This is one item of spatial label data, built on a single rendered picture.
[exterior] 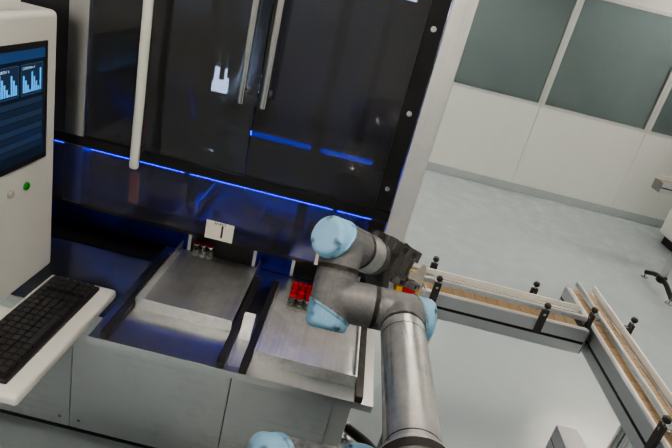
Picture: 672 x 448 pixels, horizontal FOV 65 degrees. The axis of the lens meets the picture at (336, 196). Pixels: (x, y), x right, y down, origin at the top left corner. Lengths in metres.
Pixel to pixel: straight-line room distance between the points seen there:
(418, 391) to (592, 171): 6.09
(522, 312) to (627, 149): 5.07
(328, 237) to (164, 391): 1.24
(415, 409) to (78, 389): 1.60
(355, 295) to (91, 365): 1.33
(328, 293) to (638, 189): 6.27
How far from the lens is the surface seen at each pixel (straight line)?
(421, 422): 0.71
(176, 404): 2.04
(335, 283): 0.90
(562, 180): 6.67
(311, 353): 1.43
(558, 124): 6.45
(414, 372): 0.78
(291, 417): 1.96
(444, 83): 1.41
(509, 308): 1.85
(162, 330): 1.43
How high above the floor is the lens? 1.77
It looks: 22 degrees down
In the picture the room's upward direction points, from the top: 14 degrees clockwise
